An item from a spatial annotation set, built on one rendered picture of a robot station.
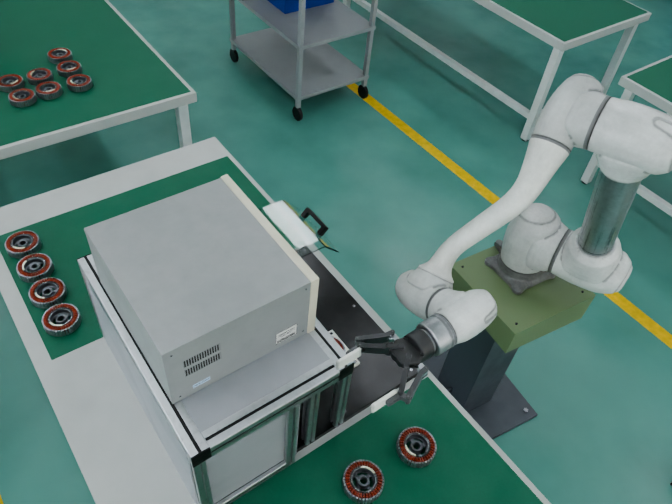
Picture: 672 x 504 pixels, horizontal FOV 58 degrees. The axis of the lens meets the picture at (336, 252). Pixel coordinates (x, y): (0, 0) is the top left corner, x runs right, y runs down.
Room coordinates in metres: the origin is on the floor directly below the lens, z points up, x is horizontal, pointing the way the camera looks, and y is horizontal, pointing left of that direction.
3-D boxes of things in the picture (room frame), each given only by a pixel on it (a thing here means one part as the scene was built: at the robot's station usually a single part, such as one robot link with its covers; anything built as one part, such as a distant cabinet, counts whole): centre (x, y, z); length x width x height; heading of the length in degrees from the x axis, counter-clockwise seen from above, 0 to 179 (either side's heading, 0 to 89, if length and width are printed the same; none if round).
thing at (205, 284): (0.95, 0.32, 1.22); 0.44 x 0.39 x 0.20; 41
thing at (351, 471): (0.68, -0.15, 0.77); 0.11 x 0.11 x 0.04
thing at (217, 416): (0.94, 0.31, 1.09); 0.68 x 0.44 x 0.05; 41
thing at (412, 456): (0.80, -0.29, 0.77); 0.11 x 0.11 x 0.04
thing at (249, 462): (0.64, 0.16, 0.91); 0.28 x 0.03 x 0.32; 131
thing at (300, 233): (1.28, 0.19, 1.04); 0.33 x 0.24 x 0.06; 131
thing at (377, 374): (1.14, 0.08, 0.76); 0.64 x 0.47 x 0.02; 41
